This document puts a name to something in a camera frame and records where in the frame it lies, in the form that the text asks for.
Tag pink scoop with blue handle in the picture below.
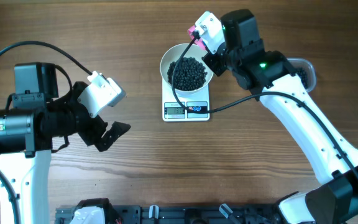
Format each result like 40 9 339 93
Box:
188 26 207 50

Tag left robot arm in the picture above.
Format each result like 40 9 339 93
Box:
0 62 130 223

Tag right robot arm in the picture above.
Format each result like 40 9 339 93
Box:
195 9 358 223

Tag white round bowl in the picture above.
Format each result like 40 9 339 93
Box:
160 44 214 93

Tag black beans in bowl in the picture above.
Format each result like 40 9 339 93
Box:
167 57 208 91

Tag white digital kitchen scale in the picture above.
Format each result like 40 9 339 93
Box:
162 80 210 122

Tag pile of black beans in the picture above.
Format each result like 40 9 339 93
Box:
296 68 308 89

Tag clear plastic food container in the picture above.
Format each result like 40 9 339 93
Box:
288 58 316 93

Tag right black camera cable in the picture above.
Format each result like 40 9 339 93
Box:
170 34 358 218

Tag black camera cable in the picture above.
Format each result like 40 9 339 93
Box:
0 40 93 224
170 34 358 218

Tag left black camera cable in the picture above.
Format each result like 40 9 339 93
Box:
0 40 93 224

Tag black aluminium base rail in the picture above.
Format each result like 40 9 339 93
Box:
54 198 286 224

